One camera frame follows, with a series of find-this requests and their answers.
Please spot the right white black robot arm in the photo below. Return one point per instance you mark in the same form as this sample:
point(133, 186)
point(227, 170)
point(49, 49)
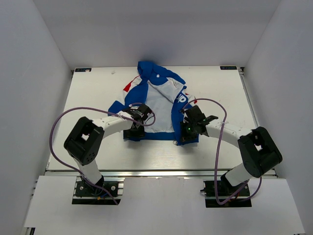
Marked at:
point(258, 151)

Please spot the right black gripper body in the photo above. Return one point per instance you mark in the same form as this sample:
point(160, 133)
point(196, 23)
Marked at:
point(189, 132)

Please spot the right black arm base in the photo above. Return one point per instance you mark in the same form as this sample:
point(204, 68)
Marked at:
point(237, 201)

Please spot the aluminium table rail frame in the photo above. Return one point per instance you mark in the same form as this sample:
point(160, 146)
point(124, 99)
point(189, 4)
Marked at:
point(220, 91)

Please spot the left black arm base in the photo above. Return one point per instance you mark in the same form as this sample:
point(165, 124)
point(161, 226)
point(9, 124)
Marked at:
point(85, 194)

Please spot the left blue corner sticker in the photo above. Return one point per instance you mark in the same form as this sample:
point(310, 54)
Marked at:
point(82, 70)

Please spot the blue corner sticker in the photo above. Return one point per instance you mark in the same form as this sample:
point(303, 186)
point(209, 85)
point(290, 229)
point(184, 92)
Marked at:
point(228, 67)
point(82, 70)

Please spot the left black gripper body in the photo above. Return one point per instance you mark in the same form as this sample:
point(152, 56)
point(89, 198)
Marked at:
point(134, 132)

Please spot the blue white red jacket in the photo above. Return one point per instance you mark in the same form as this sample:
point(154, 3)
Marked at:
point(164, 92)

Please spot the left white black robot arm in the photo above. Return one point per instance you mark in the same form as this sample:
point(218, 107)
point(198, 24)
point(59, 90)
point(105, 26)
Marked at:
point(84, 141)

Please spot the right blue corner sticker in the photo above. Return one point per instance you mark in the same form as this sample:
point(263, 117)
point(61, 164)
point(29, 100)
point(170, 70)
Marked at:
point(228, 67)

